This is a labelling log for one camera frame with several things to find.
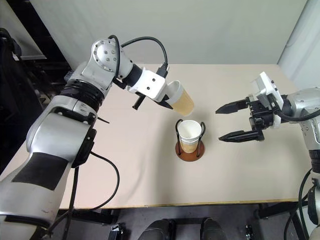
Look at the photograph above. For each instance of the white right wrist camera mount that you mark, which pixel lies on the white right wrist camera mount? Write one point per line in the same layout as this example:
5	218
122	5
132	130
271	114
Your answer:
267	86

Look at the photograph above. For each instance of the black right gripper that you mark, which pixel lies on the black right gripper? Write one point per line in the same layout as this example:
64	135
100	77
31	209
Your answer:
260	120

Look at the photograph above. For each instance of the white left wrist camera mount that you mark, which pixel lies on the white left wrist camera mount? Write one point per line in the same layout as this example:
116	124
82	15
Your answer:
152	85

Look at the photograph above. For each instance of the brown ribbed paper cup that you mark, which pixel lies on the brown ribbed paper cup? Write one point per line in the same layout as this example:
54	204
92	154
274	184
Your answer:
185	102
190	130
188	148

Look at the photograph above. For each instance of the black metal floor bracket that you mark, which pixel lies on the black metal floor bracket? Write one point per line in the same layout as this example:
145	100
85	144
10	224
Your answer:
115	232
248	232

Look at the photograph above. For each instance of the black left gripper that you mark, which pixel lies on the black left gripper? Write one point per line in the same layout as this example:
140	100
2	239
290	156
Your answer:
138	102

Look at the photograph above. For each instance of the white panel board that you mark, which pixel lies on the white panel board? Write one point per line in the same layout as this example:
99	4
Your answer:
15	25

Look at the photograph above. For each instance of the white curtain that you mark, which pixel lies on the white curtain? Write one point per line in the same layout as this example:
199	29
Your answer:
302	37

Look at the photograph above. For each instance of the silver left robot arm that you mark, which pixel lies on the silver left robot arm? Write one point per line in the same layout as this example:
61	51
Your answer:
50	140

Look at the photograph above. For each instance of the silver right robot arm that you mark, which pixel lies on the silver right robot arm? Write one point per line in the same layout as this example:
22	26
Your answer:
305	102

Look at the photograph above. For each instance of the black fabric-covered equipment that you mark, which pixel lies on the black fabric-covered equipment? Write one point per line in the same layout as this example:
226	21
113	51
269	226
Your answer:
15	100

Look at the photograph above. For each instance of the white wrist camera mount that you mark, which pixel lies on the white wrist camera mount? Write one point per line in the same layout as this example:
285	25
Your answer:
267	86
152	85

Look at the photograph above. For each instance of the dark rounded shape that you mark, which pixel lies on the dark rounded shape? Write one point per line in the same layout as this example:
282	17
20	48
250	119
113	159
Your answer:
156	230
213	230

